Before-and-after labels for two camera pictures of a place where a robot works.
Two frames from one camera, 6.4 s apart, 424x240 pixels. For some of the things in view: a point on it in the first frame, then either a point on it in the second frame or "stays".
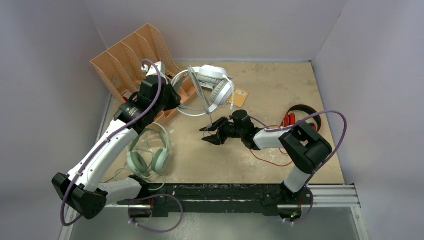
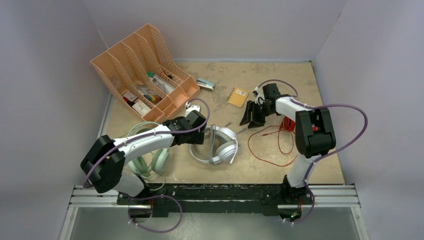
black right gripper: x=217 y=139 -> x=256 y=121
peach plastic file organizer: x=122 y=64 stays
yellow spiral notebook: x=240 y=96 stays
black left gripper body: x=169 y=102 -> x=195 y=137
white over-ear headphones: x=216 y=77 -> x=223 y=145
